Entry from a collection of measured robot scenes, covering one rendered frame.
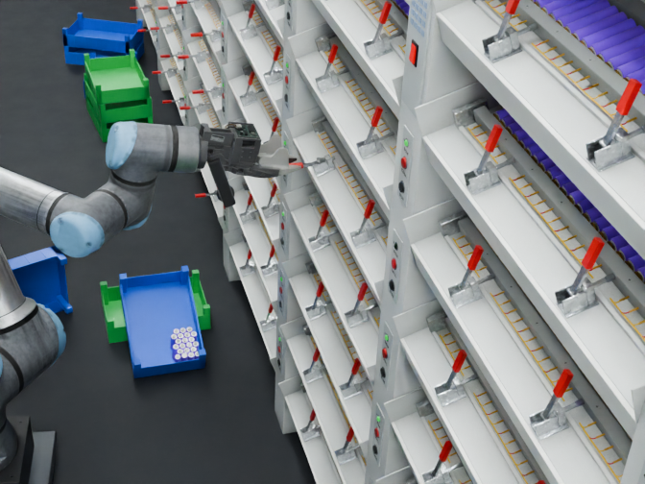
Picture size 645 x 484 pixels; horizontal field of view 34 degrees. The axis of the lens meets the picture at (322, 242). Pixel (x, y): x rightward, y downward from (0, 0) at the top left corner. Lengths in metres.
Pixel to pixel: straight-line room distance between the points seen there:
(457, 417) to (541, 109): 0.57
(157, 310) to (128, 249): 0.46
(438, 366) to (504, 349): 0.27
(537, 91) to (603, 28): 0.12
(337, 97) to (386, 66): 0.33
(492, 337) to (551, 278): 0.22
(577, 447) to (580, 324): 0.18
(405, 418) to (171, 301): 1.39
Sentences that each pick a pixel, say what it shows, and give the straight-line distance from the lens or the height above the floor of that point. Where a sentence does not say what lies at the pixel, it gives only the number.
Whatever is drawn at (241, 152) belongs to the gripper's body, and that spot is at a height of 0.97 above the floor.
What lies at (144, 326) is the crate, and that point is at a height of 0.06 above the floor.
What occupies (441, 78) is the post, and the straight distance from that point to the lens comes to 1.49.
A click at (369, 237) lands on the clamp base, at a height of 0.90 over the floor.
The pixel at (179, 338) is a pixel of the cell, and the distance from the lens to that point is 2.98.
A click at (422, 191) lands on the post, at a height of 1.17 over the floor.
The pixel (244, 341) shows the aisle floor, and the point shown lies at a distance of 3.10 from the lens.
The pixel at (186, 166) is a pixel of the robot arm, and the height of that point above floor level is 0.96.
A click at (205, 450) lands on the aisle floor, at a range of 2.77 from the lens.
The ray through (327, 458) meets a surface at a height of 0.15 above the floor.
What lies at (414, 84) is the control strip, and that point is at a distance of 1.52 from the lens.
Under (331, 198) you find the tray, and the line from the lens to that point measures 2.06.
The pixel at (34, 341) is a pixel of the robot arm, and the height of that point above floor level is 0.40.
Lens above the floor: 1.97
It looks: 34 degrees down
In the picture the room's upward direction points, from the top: 3 degrees clockwise
